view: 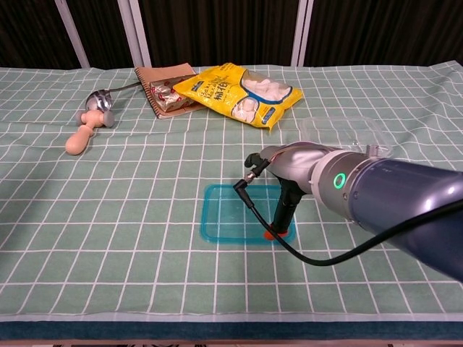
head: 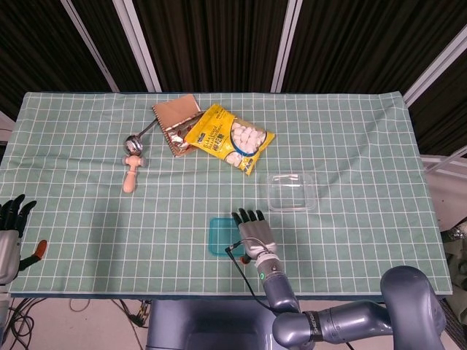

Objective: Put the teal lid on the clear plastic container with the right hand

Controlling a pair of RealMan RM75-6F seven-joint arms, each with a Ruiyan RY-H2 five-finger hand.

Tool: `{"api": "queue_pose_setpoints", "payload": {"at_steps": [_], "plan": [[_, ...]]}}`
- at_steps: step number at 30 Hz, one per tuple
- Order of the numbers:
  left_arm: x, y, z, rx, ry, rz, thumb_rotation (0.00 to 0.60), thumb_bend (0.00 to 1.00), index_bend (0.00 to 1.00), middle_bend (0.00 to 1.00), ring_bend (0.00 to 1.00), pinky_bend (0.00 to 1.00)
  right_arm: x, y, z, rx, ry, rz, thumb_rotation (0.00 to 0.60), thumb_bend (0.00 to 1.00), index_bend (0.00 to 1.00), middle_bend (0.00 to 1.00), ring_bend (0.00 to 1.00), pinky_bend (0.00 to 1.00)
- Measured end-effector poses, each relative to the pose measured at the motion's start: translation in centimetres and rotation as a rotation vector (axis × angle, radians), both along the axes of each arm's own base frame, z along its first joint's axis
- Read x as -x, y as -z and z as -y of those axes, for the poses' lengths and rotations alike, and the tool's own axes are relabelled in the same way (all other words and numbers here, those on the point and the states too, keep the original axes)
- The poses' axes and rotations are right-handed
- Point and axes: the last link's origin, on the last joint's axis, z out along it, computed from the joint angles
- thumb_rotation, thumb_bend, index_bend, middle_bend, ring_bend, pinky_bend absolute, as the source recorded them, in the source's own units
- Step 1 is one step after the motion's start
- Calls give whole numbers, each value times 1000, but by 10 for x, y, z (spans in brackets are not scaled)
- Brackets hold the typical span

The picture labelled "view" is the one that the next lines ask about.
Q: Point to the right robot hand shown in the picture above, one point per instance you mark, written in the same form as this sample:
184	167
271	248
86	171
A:
296	162

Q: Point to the blue plastic lid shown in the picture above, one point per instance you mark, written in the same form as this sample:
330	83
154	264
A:
224	217

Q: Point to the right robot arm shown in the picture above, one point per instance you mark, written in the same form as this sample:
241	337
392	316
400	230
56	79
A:
398	195

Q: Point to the clear plastic container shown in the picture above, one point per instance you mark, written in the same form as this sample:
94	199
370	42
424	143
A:
325	130

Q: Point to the yellow marshmallow bag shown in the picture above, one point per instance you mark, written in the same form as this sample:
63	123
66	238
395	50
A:
217	94

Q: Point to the silver red snack packet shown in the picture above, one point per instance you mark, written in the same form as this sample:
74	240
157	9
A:
162	95

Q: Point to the black pleated curtain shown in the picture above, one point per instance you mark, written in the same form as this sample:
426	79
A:
217	29

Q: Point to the dark teal under cloth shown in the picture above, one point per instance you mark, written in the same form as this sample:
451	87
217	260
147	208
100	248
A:
231	330

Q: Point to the green checked tablecloth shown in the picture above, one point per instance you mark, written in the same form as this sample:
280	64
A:
108	217

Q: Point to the metal soup ladle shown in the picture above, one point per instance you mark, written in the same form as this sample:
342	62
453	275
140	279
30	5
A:
97	101

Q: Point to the wide white frame post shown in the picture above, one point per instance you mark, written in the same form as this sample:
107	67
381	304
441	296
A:
135	36

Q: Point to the slanted white frame post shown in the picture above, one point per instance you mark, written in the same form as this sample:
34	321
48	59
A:
72	36

